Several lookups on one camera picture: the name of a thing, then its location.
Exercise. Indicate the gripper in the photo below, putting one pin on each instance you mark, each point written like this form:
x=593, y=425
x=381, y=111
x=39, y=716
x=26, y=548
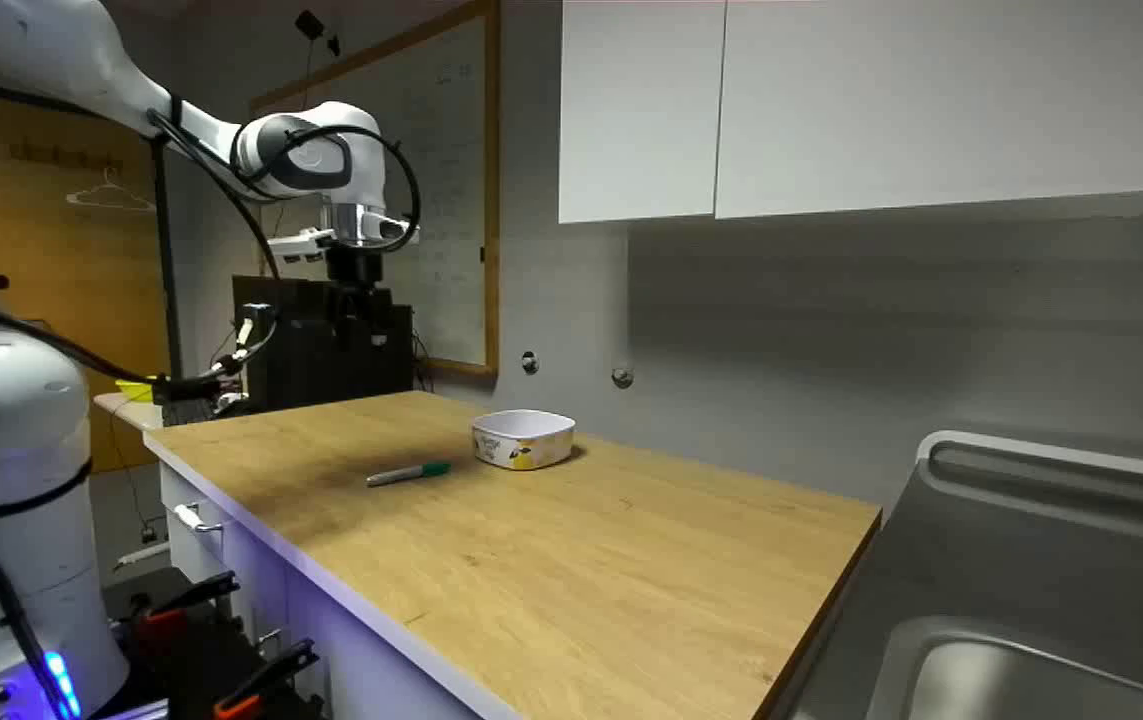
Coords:
x=355, y=268

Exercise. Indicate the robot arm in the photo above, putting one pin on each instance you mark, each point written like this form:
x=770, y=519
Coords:
x=1, y=440

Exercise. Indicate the grey marker with green cap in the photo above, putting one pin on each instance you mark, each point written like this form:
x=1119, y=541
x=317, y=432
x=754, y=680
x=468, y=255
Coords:
x=406, y=473

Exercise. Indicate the white bowl with yellow print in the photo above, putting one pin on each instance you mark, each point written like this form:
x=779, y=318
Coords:
x=521, y=438

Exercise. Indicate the black appliance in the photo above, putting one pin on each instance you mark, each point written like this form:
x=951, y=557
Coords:
x=301, y=350

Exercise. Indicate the yellow container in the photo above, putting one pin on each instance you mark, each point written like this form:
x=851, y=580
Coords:
x=135, y=390

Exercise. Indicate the narrow white cabinet door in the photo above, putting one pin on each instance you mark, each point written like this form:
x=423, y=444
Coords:
x=641, y=110

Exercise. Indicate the white drawer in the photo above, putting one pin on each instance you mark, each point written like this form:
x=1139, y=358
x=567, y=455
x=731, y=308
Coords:
x=193, y=555

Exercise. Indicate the white power strip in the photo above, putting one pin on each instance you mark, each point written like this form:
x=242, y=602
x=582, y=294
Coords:
x=141, y=555

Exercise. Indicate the black and orange clamp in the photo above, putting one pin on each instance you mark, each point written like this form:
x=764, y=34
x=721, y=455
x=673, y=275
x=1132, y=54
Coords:
x=266, y=680
x=176, y=605

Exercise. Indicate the wide white cabinet door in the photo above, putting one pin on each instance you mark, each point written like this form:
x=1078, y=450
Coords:
x=951, y=100

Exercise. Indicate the steel sink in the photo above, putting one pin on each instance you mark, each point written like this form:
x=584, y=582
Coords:
x=1031, y=560

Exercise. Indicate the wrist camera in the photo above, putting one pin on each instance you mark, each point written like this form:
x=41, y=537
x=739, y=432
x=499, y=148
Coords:
x=297, y=244

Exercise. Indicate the whiteboard with wooden frame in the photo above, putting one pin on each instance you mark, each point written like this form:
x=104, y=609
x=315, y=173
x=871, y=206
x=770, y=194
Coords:
x=441, y=180

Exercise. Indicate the round metal wall fitting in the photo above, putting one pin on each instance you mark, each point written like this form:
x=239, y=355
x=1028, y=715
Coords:
x=622, y=377
x=529, y=362

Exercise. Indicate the black wall-mounted device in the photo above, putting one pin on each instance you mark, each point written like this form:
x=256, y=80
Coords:
x=314, y=28

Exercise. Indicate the white wall cabinet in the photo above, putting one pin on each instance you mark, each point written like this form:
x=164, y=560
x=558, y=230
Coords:
x=881, y=100

